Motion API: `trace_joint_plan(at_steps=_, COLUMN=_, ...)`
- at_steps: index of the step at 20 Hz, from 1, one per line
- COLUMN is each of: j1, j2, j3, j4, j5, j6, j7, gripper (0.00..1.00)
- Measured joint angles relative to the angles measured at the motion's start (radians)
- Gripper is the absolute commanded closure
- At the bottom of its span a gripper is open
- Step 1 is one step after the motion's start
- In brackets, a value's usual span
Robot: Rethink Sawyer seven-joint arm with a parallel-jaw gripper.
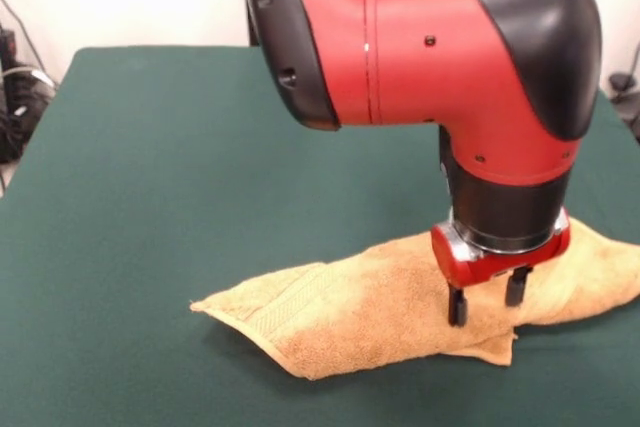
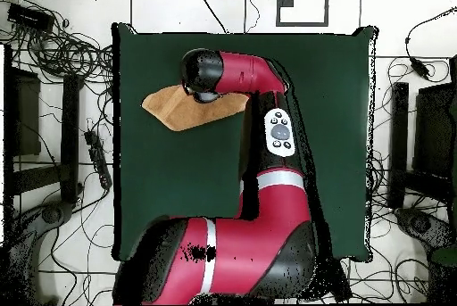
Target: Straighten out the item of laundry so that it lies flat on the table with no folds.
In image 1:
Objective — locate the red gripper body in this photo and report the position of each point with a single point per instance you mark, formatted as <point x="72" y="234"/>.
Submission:
<point x="470" y="269"/>

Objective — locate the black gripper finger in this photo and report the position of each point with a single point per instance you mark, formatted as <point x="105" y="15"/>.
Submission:
<point x="457" y="307"/>
<point x="515" y="289"/>

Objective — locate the tan terry towel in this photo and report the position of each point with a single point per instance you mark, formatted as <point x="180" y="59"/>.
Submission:
<point x="350" y="317"/>

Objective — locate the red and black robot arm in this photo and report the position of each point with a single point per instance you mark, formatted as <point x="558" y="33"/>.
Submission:
<point x="425" y="57"/>

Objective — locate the small black power adapter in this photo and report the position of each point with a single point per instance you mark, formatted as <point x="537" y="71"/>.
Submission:
<point x="620" y="82"/>

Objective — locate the dark green table cloth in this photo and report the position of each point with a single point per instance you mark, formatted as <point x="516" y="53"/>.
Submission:
<point x="125" y="197"/>

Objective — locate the black upright power strip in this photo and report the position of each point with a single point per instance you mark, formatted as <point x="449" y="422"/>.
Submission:
<point x="7" y="47"/>

